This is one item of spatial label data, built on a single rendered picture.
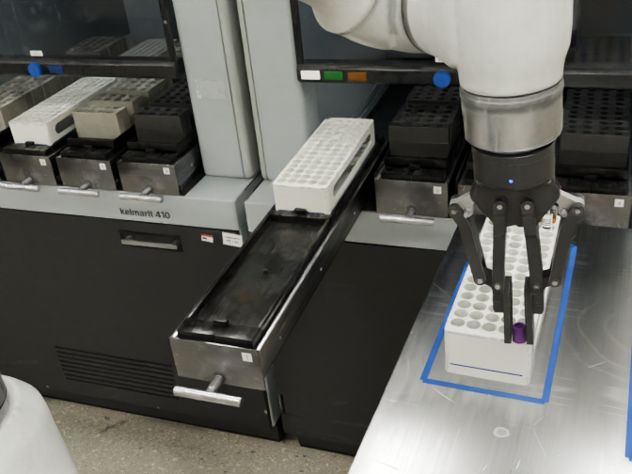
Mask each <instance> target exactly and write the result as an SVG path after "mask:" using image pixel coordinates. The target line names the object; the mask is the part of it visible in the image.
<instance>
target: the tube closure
mask: <svg viewBox="0 0 632 474"><path fill-rule="evenodd" d="M526 341H527V340H526V325H525V324H524V323H521V322H517V323H514V324H513V342H514V343H517V344H522V343H525V342H526Z"/></svg>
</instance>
